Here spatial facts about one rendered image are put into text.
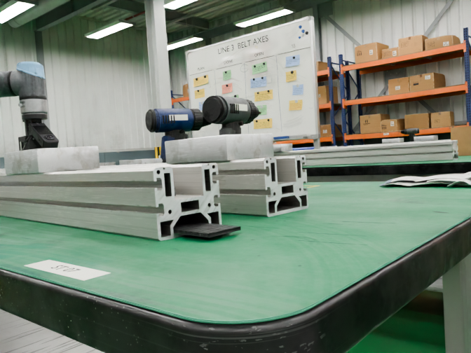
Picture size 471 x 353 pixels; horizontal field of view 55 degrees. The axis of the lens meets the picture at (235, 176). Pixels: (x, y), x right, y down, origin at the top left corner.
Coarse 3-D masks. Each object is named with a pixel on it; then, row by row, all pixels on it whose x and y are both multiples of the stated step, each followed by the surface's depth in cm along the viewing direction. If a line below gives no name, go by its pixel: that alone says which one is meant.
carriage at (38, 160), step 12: (12, 156) 83; (24, 156) 79; (36, 156) 75; (48, 156) 76; (60, 156) 77; (72, 156) 79; (84, 156) 80; (96, 156) 82; (12, 168) 83; (24, 168) 79; (36, 168) 75; (48, 168) 76; (60, 168) 77; (72, 168) 79; (84, 168) 80; (96, 168) 82
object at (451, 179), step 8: (408, 176) 100; (416, 176) 101; (432, 176) 95; (440, 176) 92; (448, 176) 91; (456, 176) 91; (464, 176) 90; (384, 184) 98; (392, 184) 98; (400, 184) 95; (408, 184) 95; (416, 184) 94; (424, 184) 93; (456, 184) 88; (464, 184) 88
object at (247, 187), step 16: (240, 160) 69; (256, 160) 67; (272, 160) 67; (288, 160) 72; (304, 160) 72; (224, 176) 72; (240, 176) 69; (256, 176) 67; (272, 176) 68; (288, 176) 72; (304, 176) 72; (224, 192) 74; (240, 192) 71; (256, 192) 69; (272, 192) 67; (288, 192) 71; (304, 192) 72; (224, 208) 72; (240, 208) 70; (256, 208) 67; (272, 208) 67; (288, 208) 70; (304, 208) 72
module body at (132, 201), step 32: (0, 192) 90; (32, 192) 79; (64, 192) 69; (96, 192) 62; (128, 192) 56; (160, 192) 53; (192, 192) 59; (64, 224) 70; (96, 224) 63; (128, 224) 57; (160, 224) 53
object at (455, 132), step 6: (468, 126) 231; (456, 132) 235; (462, 132) 233; (468, 132) 231; (456, 138) 235; (462, 138) 233; (468, 138) 231; (462, 144) 234; (468, 144) 231; (462, 150) 234; (468, 150) 232
